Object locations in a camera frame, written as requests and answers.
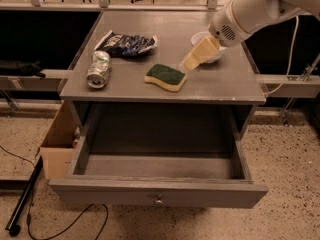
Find grey wooden cabinet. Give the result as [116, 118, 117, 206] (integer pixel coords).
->
[59, 10, 267, 142]

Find metal drawer knob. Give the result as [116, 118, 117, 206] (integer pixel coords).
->
[154, 195, 164, 206]

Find black floor cable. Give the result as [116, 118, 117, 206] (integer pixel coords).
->
[0, 145, 109, 240]

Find open grey top drawer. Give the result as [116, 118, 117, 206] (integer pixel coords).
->
[48, 103, 269, 209]

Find black object on rail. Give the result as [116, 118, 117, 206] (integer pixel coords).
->
[0, 60, 46, 78]

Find black metal bar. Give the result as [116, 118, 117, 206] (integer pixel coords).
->
[5, 158, 43, 237]

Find crushed silver soda can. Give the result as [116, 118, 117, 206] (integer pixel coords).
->
[87, 51, 111, 89]

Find crumpled blue chip bag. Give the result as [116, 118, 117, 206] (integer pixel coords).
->
[94, 30, 158, 58]

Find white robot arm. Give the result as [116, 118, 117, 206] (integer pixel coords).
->
[179, 0, 320, 72]

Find white ceramic bowl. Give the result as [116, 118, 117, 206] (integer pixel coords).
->
[191, 31, 226, 64]

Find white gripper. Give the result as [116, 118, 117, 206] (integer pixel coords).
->
[179, 3, 252, 72]

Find white hanging cable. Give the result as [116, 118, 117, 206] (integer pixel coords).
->
[263, 15, 300, 96]

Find brown cardboard box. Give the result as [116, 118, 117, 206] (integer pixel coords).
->
[40, 103, 77, 180]

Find green and yellow sponge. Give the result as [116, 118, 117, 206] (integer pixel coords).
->
[144, 64, 187, 92]

